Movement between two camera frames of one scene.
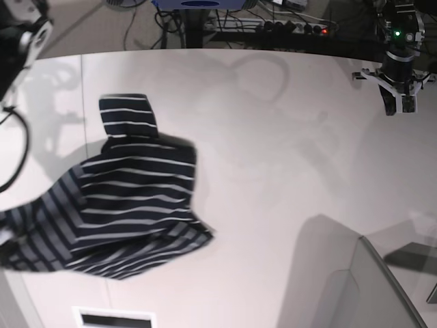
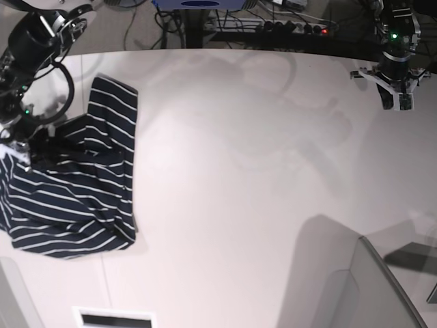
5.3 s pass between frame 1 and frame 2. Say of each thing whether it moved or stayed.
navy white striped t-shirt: moved
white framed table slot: stayed
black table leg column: stayed
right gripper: stayed
